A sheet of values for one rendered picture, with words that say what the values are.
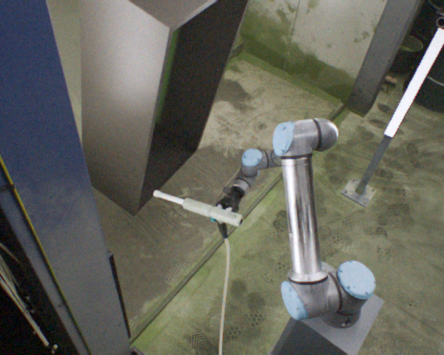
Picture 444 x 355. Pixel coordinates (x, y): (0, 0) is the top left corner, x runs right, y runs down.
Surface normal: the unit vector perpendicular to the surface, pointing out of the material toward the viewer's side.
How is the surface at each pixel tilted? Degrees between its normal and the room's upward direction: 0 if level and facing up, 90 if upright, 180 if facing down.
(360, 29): 90
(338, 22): 90
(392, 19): 90
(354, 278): 5
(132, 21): 90
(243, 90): 0
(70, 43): 57
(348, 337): 0
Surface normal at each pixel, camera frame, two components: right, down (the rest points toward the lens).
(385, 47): -0.60, 0.58
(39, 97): 0.80, 0.50
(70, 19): 0.71, 0.07
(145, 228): 0.08, -0.65
